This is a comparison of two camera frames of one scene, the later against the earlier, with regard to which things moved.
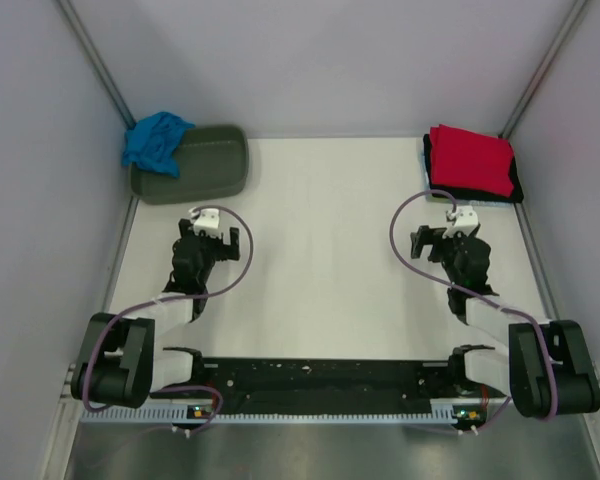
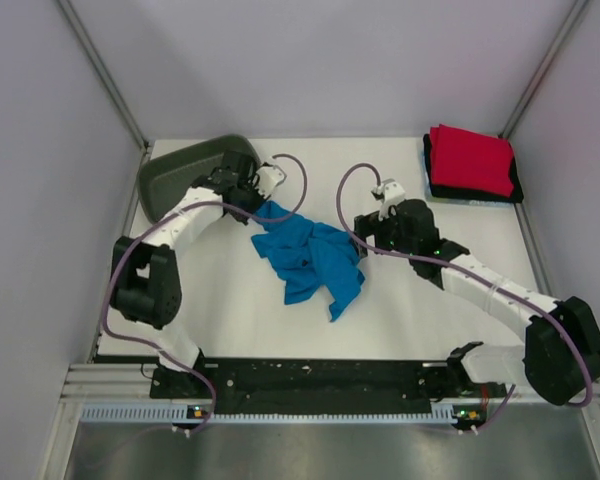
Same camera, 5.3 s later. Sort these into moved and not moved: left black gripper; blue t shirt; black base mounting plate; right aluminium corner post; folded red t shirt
Moved: left black gripper; blue t shirt
Not moved: right aluminium corner post; folded red t shirt; black base mounting plate
